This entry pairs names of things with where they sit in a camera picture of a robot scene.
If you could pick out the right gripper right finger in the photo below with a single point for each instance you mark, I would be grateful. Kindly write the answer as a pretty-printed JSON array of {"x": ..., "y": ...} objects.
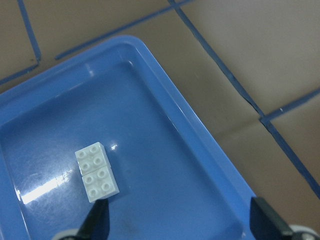
[{"x": 265, "y": 223}]

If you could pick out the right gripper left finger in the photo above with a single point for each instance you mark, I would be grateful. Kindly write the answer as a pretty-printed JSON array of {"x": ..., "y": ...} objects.
[{"x": 96, "y": 225}]

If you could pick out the white block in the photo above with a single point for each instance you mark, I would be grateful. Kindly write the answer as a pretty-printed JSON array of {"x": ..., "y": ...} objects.
[
  {"x": 92, "y": 158},
  {"x": 100, "y": 184}
]

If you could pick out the blue plastic tray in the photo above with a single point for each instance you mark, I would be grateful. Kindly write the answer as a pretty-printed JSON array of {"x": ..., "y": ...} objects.
[{"x": 174, "y": 180}]

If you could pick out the brown paper table cover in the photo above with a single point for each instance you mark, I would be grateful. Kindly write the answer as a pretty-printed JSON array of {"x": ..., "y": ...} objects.
[{"x": 272, "y": 47}]

